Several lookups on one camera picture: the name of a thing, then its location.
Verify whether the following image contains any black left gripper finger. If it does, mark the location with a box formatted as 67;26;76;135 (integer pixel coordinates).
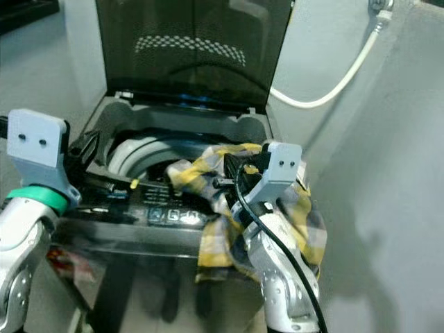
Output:
80;130;103;164
80;177;138;194

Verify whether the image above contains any yellow grey plaid shirt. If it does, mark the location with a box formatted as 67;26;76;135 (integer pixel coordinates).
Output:
166;142;327;282

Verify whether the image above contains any grey top-load washing machine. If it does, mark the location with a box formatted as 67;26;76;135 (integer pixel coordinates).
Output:
52;94;278;333

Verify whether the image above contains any red plastic item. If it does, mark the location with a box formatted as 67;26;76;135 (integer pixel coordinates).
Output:
47;248;84;278

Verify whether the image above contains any dark translucent washer lid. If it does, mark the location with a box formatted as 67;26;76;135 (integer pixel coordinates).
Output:
96;0;293;112

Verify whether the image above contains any light grey right wrist camera mount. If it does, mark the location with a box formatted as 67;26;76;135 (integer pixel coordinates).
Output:
250;141;302;205

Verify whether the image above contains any white water hose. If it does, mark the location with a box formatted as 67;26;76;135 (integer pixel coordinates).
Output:
269;10;389;110

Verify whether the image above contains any metal wall tap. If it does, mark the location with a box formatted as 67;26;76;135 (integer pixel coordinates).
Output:
369;0;395;18

